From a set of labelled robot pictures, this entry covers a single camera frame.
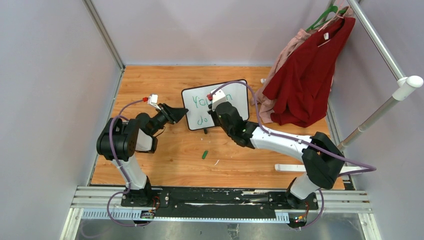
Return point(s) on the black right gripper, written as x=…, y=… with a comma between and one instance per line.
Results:
x=213, y=114

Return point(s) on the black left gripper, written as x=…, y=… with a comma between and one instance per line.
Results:
x=172, y=115

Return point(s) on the white whiteboard black frame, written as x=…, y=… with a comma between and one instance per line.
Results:
x=195, y=100

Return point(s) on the green marker cap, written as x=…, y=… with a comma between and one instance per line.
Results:
x=205, y=153

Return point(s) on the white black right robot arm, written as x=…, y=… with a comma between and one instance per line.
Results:
x=321, y=158

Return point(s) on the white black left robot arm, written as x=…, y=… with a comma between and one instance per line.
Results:
x=122, y=138

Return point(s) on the pink garment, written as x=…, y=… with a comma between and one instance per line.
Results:
x=266, y=105

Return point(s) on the red shirt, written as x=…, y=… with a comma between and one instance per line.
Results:
x=301, y=87

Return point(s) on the green clothes hanger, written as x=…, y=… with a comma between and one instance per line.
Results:
x=322, y=21

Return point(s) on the metal clothes rack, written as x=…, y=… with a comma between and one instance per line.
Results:
x=386, y=44

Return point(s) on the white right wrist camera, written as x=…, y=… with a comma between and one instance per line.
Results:
x=217, y=98

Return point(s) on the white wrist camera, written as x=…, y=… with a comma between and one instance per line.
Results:
x=217, y=98
x=153, y=101

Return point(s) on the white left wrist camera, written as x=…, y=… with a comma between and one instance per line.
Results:
x=153, y=101

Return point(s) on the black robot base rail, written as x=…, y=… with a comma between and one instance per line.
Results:
x=215, y=205

